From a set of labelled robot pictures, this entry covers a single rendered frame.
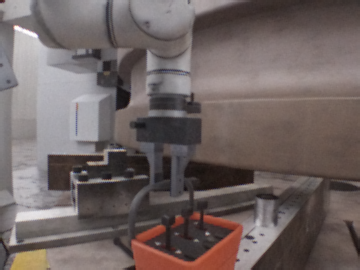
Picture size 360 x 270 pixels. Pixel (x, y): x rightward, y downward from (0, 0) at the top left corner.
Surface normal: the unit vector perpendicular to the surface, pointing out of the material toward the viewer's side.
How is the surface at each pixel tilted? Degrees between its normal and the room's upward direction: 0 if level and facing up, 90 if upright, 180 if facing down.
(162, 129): 90
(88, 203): 90
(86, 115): 90
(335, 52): 90
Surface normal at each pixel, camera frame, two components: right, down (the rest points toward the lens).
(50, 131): -0.27, 0.04
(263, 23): -0.63, 0.02
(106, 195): 0.50, 0.05
